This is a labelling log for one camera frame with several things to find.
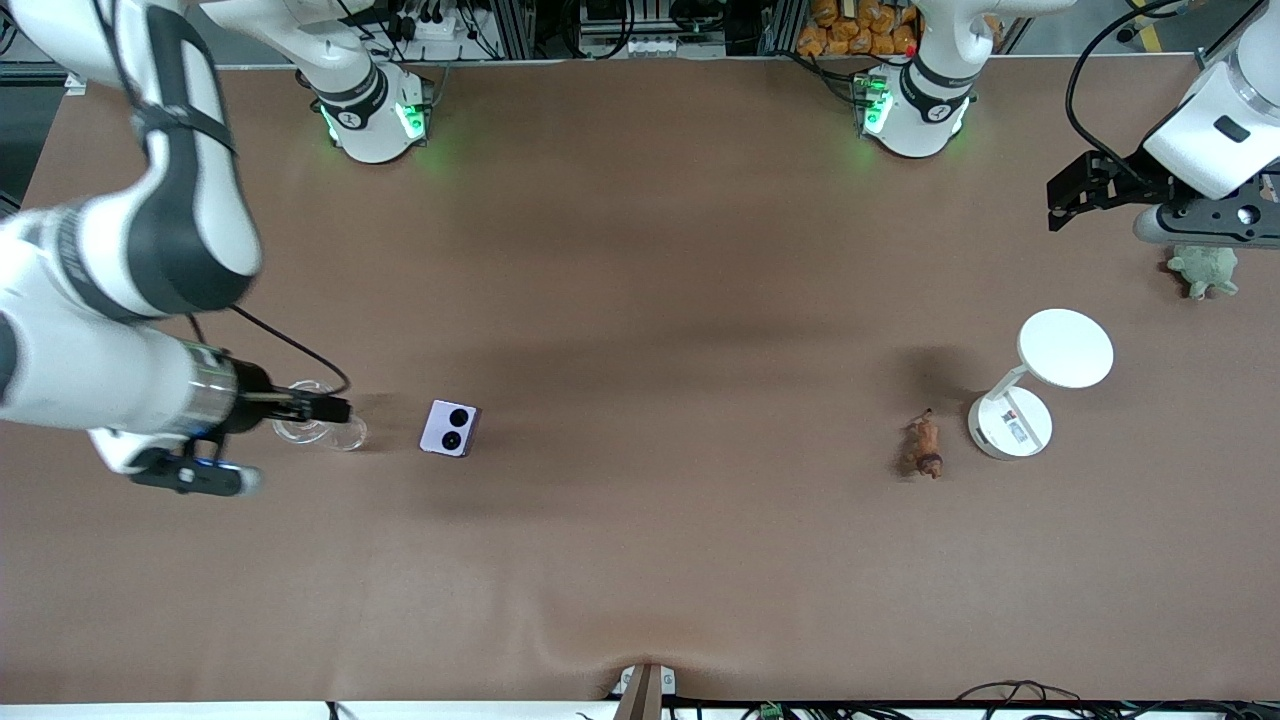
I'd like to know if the lilac flip phone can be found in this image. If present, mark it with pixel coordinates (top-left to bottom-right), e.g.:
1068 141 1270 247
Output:
418 399 483 459

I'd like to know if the brown lion statue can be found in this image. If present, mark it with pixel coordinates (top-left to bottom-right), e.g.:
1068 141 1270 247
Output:
899 407 945 481

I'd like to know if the clear plastic cup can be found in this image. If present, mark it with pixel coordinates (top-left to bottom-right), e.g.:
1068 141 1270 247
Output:
271 379 370 453

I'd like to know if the green plush frog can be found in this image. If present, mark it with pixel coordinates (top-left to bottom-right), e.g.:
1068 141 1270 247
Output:
1166 245 1242 302

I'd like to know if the white round desk lamp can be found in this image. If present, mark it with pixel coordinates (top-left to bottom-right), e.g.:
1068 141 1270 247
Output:
966 308 1116 462

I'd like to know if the green lit controller board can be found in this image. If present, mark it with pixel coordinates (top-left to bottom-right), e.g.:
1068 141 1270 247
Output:
398 75 437 143
851 70 893 138

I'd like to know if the pile of orange plush toys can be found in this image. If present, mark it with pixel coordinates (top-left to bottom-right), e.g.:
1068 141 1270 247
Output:
796 0 923 59

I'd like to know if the brown table cover mat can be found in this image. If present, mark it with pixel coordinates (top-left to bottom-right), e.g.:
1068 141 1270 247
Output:
0 55 1280 707

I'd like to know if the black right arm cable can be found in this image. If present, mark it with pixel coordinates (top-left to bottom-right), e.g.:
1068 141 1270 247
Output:
186 303 352 397

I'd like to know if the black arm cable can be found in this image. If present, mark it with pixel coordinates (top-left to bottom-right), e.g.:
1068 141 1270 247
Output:
186 303 352 397
1064 0 1201 166

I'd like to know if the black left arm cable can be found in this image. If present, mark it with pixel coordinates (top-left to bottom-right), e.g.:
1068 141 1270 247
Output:
1064 0 1201 166

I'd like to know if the aluminium frame post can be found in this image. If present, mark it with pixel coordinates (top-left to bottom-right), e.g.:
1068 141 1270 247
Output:
1192 0 1263 79

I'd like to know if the metal table edge bracket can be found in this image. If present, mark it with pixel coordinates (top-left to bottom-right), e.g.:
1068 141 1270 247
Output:
610 663 678 720

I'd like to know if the black floor cable bundle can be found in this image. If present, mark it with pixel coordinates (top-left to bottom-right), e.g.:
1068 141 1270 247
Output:
950 679 1280 720

